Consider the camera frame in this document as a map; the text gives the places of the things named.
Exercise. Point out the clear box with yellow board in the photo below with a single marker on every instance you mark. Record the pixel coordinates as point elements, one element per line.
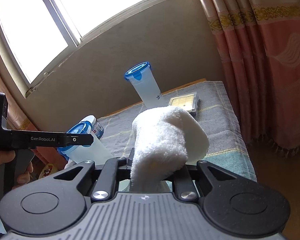
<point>183,102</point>

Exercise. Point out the tall clear container blue lid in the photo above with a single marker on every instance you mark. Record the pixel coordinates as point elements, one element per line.
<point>95,150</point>

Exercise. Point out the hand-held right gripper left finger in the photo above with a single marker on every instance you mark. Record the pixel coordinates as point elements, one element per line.
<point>112,172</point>

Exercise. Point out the white lidded wipes tub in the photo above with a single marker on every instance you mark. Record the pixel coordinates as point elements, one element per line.
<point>90,120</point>

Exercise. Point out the person's left hand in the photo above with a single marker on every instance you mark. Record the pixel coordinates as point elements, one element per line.
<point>2,156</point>

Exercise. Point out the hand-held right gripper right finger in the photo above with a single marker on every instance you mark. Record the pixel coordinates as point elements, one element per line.
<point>182,182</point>

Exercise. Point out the white trash bin yellow bag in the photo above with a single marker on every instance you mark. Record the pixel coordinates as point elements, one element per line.
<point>48,171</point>

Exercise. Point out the window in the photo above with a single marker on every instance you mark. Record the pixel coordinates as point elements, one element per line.
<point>40,17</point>

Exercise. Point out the tall clear container crown mark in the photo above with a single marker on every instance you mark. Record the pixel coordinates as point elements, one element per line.
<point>147,90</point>

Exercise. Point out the grey and teal checked tablecloth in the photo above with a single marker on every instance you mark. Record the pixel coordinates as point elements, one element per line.
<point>222,120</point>

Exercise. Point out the white fluffy towel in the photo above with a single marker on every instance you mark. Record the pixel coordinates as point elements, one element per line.
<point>165,135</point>

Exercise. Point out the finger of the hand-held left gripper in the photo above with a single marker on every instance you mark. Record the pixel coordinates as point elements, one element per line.
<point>80,140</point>

